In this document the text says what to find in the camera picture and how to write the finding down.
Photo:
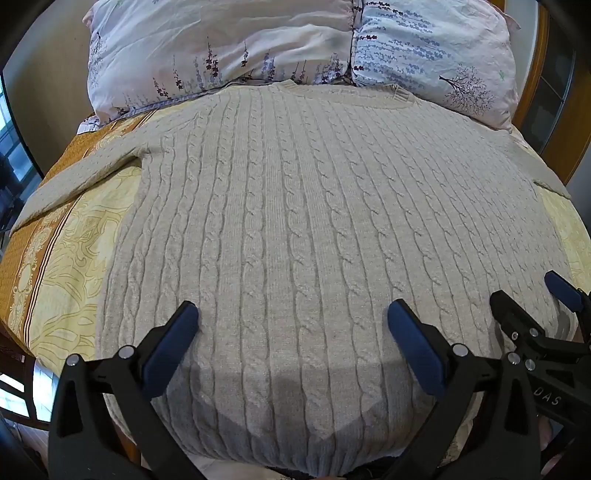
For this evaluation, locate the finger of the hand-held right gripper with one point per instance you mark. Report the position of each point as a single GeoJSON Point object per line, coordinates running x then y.
{"type": "Point", "coordinates": [517, 318]}
{"type": "Point", "coordinates": [561, 288]}

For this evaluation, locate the window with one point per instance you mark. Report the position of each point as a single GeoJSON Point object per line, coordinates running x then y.
{"type": "Point", "coordinates": [9, 138]}

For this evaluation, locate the blue floral pillow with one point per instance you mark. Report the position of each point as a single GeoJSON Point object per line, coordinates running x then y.
{"type": "Point", "coordinates": [429, 50]}

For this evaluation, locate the dark wooden chair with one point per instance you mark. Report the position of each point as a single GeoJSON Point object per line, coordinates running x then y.
{"type": "Point", "coordinates": [27, 369]}

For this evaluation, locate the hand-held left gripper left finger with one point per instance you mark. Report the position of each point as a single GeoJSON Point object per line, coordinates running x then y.
{"type": "Point", "coordinates": [168, 350]}

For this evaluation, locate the pink floral pillow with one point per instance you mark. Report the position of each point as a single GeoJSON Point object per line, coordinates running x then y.
{"type": "Point", "coordinates": [207, 41]}

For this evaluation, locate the wooden headboard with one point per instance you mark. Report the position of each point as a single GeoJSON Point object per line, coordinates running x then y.
{"type": "Point", "coordinates": [568, 134]}

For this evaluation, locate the yellow patterned bed sheet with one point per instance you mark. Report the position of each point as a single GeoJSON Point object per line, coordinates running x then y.
{"type": "Point", "coordinates": [60, 277]}

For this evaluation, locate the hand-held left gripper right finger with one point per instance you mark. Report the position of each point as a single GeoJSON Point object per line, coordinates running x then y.
{"type": "Point", "coordinates": [415, 350]}

